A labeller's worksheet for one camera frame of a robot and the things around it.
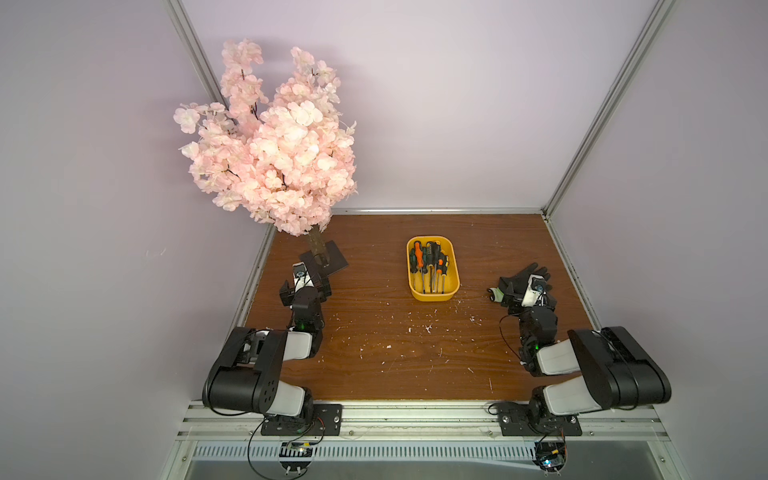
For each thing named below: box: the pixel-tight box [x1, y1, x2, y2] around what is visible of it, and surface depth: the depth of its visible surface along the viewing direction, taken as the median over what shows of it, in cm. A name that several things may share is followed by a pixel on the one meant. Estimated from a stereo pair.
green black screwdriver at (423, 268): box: [420, 247, 428, 294], surface depth 102 cm
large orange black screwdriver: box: [414, 241, 426, 294], surface depth 104 cm
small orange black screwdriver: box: [436, 254, 444, 293], surface depth 102 cm
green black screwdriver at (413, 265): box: [409, 248, 417, 291], surface depth 103 cm
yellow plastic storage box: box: [406, 236, 460, 302], surface depth 103 cm
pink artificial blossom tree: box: [174, 38, 358, 266], surface depth 61 cm
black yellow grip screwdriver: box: [441, 255, 449, 294], surface depth 102 cm
